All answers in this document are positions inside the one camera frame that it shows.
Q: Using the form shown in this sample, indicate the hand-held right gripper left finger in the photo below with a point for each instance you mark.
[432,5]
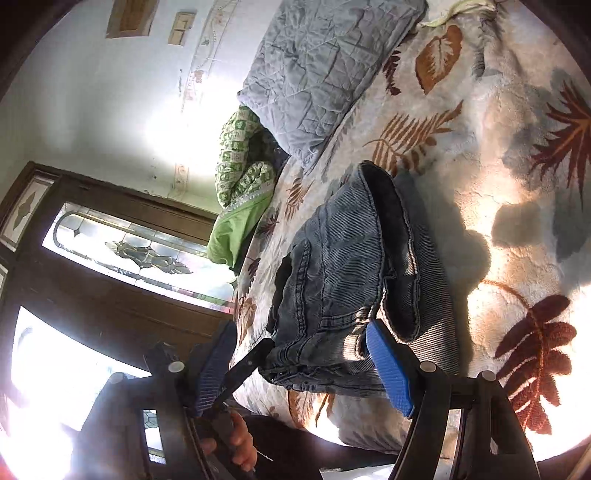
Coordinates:
[214,369]

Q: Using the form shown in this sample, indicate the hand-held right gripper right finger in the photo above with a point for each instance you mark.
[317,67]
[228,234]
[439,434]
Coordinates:
[390,374]

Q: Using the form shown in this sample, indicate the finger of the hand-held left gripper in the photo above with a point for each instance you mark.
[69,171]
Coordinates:
[251,362]

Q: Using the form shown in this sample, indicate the grey denim pants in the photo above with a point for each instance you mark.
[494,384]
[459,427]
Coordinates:
[341,258]

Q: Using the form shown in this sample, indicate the person's left hand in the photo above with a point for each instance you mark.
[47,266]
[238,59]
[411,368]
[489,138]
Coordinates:
[242,438]

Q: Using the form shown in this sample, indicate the person's dark clothing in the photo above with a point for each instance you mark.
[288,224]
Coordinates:
[300,445]

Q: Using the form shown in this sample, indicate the plain green pillow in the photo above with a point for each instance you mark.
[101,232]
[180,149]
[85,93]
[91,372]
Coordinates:
[231,230]

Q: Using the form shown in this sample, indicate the stained glass window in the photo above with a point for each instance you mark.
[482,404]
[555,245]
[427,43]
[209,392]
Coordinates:
[138,256]

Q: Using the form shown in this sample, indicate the green patterned quilt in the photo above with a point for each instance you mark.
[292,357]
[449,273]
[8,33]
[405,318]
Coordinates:
[235,152]

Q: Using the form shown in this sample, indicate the leaf print fleece blanket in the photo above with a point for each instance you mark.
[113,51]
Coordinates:
[508,152]

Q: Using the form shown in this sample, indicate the grey quilted pillow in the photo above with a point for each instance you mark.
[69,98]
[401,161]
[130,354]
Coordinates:
[318,69]

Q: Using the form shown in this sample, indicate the cream folded cloth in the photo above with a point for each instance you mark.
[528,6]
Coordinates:
[461,7]

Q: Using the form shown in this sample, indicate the small wall switch plate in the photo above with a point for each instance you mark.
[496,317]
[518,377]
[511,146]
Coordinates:
[180,27]

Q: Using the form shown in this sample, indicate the large wooden wall plate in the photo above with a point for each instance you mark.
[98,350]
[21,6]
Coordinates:
[129,18]

